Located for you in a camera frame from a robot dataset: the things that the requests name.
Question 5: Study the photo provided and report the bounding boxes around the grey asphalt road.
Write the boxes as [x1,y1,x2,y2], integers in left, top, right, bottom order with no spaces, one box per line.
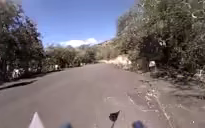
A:
[0,63,178,128]

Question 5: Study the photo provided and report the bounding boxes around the row of trees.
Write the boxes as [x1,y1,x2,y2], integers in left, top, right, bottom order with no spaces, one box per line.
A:
[104,0,205,101]
[0,0,101,82]

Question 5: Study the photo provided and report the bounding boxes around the grey kerb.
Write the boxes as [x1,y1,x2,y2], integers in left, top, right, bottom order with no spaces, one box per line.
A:
[0,77,39,93]

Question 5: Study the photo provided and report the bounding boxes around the dirt verge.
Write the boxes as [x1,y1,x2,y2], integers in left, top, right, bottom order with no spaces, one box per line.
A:
[133,69,205,128]

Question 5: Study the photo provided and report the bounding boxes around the distant wooded hill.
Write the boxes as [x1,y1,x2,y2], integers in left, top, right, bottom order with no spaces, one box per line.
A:
[78,39,116,52]

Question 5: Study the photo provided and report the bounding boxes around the white marker post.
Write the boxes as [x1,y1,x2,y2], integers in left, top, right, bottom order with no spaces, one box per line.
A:
[148,60,157,72]

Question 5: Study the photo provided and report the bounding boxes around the robot's own white part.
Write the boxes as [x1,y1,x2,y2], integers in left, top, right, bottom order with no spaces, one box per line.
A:
[28,111,45,128]

